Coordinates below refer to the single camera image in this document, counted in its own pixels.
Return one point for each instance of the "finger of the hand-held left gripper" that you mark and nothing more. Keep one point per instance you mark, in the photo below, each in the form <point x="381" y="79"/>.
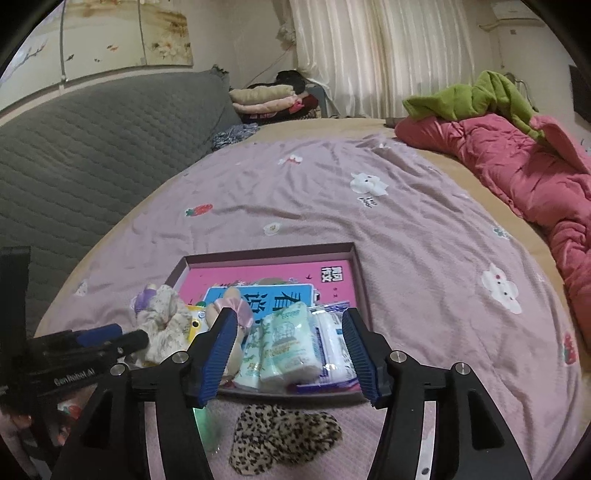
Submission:
<point x="131" y="341"/>
<point x="99" y="333"/>

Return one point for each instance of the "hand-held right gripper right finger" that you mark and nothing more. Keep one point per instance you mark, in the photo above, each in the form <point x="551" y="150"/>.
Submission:
<point x="364" y="360"/>

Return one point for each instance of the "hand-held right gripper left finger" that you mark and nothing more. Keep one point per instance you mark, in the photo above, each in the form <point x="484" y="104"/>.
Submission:
<point x="217" y="360"/>

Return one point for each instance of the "light green tissue pack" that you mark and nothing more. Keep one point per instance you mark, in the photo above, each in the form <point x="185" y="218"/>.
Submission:
<point x="249" y="360"/>
<point x="288" y="346"/>

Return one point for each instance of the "cream plush doll purple hat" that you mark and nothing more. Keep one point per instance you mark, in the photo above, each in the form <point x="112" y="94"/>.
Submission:
<point x="161" y="323"/>

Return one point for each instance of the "white purple cotton pad packet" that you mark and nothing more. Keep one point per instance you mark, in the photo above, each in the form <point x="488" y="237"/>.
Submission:
<point x="330" y="341"/>

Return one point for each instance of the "yellow cartoon wet wipes packet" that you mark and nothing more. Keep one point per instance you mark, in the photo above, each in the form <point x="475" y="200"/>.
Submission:
<point x="196" y="323"/>

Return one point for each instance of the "beige plush bunny pink dress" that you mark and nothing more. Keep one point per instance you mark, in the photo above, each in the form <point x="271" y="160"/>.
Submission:
<point x="235" y="309"/>

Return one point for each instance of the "dark purple shallow box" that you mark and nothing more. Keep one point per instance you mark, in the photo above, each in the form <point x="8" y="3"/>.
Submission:
<point x="277" y="258"/>

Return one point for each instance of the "green sponge in plastic bag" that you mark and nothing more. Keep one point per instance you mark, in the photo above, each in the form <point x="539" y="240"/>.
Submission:
<point x="207" y="429"/>

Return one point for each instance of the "pink book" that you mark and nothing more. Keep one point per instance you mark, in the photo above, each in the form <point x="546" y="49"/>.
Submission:
<point x="240" y="277"/>

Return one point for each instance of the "leopard print cloth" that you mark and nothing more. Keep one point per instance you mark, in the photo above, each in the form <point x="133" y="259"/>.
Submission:
<point x="286" y="438"/>

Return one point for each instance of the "purple printed bedsheet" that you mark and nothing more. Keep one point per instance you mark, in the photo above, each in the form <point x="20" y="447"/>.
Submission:
<point x="323" y="207"/>

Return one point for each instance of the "grey quilted cover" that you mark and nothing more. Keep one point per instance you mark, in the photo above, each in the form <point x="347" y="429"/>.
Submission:
<point x="115" y="138"/>

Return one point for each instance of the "blue grey knitted cloth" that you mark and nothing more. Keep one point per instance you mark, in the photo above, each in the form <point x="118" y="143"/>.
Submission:
<point x="233" y="136"/>

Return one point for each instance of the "pink quilt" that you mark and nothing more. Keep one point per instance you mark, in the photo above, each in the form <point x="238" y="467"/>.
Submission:
<point x="508" y="152"/>

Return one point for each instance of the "pink folded garment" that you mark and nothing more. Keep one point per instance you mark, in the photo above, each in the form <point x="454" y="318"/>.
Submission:
<point x="268" y="107"/>

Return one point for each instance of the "dark red patterned garment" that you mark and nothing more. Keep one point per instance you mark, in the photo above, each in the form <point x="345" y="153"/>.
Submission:
<point x="309" y="104"/>

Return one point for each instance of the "beige folded garment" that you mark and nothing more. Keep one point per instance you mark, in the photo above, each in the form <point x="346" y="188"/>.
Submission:
<point x="261" y="94"/>

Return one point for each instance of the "green blanket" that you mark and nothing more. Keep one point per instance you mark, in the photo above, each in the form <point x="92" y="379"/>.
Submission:
<point x="461" y="101"/>

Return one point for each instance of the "grey metal pole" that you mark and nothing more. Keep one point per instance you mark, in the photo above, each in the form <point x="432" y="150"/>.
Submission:
<point x="62" y="46"/>

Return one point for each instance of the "black garment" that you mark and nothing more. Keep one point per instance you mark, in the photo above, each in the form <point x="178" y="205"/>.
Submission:
<point x="291" y="79"/>

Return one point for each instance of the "cream curtain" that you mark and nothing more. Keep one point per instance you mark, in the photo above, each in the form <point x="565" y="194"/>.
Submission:
<point x="392" y="55"/>

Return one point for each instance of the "black television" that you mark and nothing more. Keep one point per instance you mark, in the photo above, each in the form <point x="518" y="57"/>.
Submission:
<point x="581" y="87"/>

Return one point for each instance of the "white air conditioner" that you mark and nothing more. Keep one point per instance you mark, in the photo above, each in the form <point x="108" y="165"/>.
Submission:
<point x="512" y="9"/>

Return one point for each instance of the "floral wall poster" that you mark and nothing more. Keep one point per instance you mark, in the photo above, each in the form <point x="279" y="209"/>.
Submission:
<point x="115" y="37"/>

